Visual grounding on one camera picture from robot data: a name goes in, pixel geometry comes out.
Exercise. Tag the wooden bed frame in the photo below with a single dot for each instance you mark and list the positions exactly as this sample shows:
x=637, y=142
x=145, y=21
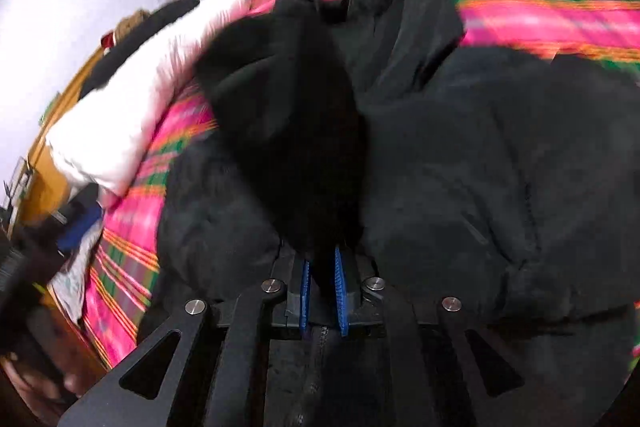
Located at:
x=47, y=177

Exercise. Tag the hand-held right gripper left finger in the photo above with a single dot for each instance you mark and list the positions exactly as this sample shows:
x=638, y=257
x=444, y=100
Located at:
x=304, y=299

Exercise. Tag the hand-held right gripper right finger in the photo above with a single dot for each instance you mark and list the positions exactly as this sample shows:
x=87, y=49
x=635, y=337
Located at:
x=341, y=294

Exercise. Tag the pink pillow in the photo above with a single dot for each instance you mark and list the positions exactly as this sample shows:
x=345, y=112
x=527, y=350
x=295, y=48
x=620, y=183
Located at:
x=145, y=92

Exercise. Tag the blue cloth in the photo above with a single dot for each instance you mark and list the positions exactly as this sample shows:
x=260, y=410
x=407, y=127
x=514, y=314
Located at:
x=77, y=227

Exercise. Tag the black puffer jacket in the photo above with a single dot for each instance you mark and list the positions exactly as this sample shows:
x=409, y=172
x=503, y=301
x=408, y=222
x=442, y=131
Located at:
x=450, y=187

